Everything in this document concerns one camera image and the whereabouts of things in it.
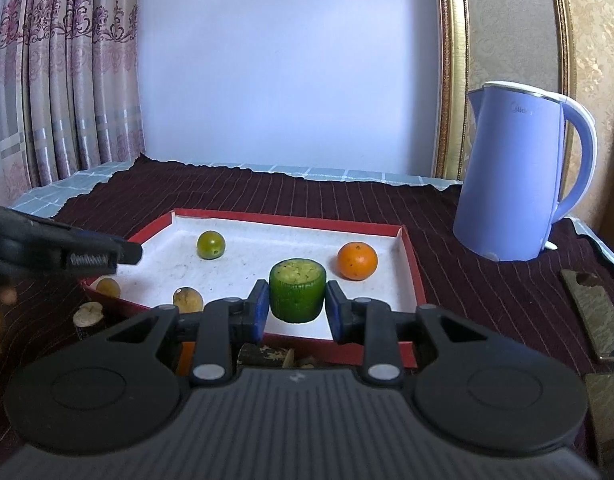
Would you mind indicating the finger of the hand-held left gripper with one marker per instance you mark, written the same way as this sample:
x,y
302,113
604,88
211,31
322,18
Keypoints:
x,y
102,255

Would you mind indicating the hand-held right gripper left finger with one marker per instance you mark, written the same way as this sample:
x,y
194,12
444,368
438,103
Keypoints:
x,y
259,310

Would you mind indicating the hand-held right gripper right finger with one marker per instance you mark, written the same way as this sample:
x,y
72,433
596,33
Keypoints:
x,y
334,310

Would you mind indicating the yellow-brown longan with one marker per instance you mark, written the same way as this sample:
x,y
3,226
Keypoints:
x,y
188,299
108,288

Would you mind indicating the green cucumber piece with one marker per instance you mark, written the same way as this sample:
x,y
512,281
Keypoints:
x,y
297,290

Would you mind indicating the orange mandarin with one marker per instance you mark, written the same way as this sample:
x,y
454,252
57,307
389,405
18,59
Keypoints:
x,y
357,261
186,356

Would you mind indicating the red cardboard tray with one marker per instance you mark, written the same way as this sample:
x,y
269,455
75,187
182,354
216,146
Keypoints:
x,y
237,260

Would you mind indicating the dark sugarcane piece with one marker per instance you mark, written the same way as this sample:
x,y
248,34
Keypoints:
x,y
88,316

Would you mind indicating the green tomato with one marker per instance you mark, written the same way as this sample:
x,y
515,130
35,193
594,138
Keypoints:
x,y
210,245

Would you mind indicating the person's left hand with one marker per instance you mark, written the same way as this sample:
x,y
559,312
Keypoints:
x,y
8,296

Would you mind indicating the dark striped table cloth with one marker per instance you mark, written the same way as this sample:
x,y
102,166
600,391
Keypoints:
x,y
487,300

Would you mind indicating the pink patterned curtain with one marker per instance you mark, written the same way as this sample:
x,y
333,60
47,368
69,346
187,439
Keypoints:
x,y
62,70

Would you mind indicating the blue electric kettle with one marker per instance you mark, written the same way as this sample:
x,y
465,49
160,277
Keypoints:
x,y
507,180

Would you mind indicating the dark smartphone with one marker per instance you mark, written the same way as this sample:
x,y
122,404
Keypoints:
x,y
592,310

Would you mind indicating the dark glossy flat case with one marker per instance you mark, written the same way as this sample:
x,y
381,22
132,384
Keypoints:
x,y
607,410

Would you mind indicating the gold framed wall panel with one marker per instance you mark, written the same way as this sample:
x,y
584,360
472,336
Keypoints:
x,y
449,60

